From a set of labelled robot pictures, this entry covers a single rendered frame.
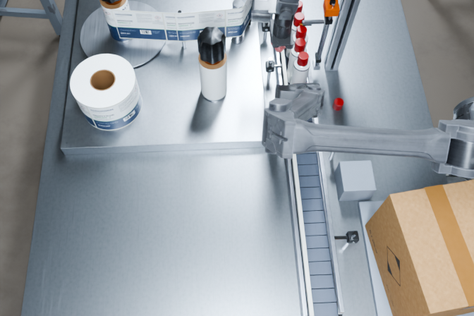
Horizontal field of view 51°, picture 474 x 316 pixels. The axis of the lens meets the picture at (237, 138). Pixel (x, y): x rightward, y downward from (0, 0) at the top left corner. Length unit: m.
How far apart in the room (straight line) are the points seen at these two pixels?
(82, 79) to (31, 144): 1.21
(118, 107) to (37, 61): 1.54
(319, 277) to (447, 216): 0.39
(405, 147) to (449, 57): 2.15
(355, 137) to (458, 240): 0.48
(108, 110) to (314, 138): 0.78
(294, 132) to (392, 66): 1.00
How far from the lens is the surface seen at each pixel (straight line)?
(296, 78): 1.63
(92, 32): 1.91
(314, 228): 1.53
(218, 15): 1.71
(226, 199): 1.60
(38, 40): 3.16
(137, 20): 1.75
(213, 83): 1.60
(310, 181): 1.58
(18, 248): 2.60
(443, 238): 1.36
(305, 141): 0.98
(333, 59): 1.80
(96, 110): 1.58
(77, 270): 1.60
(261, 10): 1.48
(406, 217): 1.35
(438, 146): 1.05
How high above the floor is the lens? 2.33
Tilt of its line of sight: 63 degrees down
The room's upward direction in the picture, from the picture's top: 1 degrees clockwise
